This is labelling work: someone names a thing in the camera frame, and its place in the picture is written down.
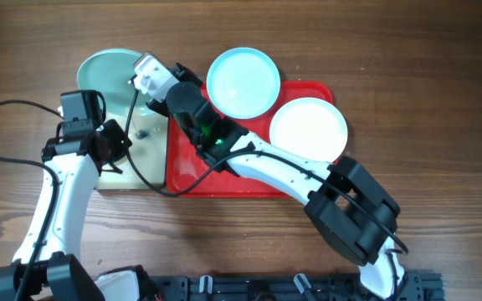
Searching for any pale green plate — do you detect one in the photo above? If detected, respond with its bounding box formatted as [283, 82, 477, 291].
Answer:
[77, 48, 141, 116]

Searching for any white plate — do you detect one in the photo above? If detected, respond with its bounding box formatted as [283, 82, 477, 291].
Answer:
[269, 97, 348, 162]

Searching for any green scrubbing sponge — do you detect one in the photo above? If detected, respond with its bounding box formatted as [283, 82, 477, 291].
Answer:
[108, 154, 127, 166]

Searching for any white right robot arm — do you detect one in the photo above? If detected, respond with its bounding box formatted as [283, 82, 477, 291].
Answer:
[135, 61, 407, 299]

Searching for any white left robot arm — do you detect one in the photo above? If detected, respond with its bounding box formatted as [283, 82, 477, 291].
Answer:
[0, 120, 142, 300]

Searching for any red plastic tray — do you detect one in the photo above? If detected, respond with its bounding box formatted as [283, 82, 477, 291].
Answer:
[166, 80, 335, 198]

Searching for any black tray with soapy water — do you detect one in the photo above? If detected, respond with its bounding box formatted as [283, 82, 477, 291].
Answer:
[96, 107, 168, 191]

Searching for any light blue plate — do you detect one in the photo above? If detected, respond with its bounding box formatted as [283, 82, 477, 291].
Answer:
[206, 47, 281, 120]

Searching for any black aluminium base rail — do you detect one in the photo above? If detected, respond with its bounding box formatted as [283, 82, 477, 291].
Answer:
[151, 272, 445, 301]

